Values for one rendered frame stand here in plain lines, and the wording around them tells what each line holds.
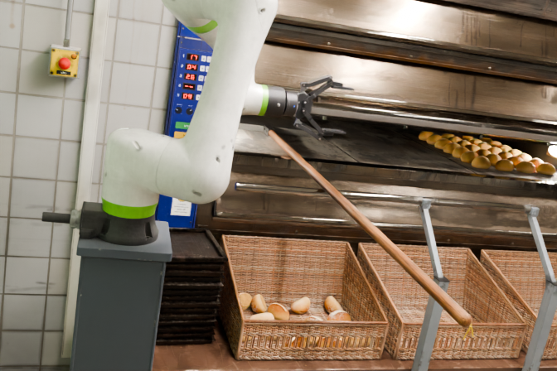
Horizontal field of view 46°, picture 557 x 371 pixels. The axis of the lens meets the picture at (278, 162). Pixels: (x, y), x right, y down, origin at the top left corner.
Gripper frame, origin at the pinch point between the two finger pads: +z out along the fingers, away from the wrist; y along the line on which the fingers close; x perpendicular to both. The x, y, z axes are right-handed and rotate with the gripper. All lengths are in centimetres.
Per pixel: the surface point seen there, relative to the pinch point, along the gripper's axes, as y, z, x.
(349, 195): 32.5, 15.1, -17.6
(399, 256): 29, 4, 44
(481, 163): 29, 103, -72
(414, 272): 29, 4, 54
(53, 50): -1, -88, -46
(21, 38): -3, -99, -54
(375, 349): 86, 32, -6
